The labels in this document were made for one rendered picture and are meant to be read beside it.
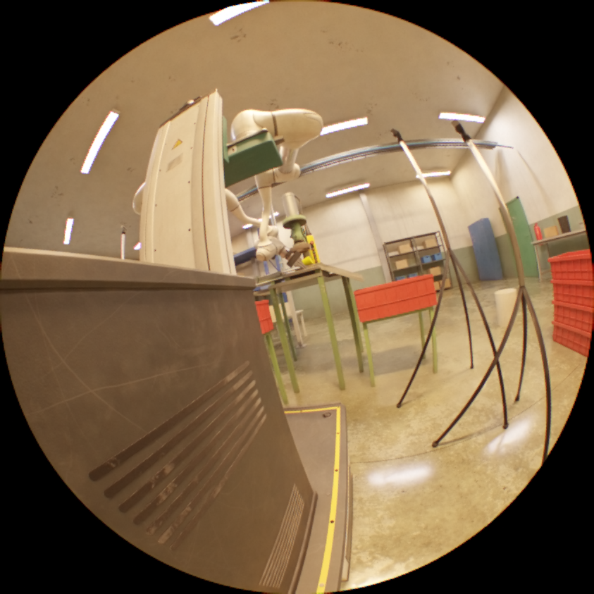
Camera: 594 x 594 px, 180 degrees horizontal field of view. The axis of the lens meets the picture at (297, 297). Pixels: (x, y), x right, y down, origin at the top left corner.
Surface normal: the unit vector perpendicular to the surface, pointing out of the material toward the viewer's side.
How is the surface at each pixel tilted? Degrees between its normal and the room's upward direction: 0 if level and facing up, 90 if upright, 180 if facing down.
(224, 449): 90
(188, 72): 180
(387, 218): 90
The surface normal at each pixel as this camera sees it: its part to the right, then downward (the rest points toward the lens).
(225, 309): 0.96, -0.22
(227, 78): 0.22, 0.98
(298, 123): 0.23, 0.66
